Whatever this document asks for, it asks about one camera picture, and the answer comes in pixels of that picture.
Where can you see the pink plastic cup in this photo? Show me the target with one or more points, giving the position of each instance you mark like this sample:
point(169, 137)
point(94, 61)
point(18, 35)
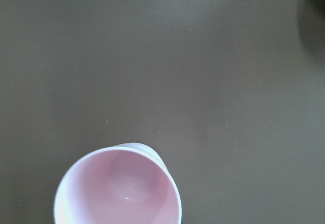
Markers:
point(125, 183)

